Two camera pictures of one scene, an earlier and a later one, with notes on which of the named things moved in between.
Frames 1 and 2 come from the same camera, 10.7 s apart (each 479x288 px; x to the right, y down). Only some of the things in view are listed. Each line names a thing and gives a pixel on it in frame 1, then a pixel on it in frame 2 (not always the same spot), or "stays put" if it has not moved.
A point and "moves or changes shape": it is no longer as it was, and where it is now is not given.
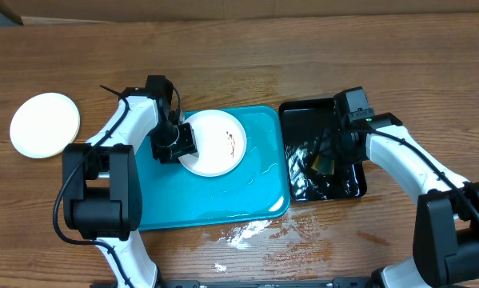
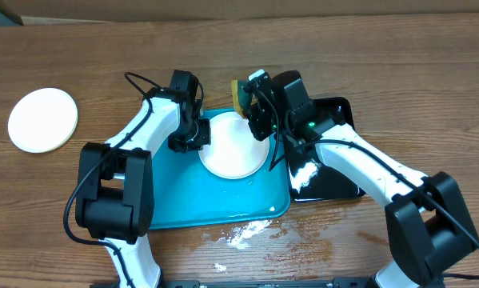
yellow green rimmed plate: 53,126 stays put
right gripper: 327,150 to 258,117
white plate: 221,143 moves or changes shape
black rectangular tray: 323,162 stays put
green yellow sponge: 323,166 to 241,98
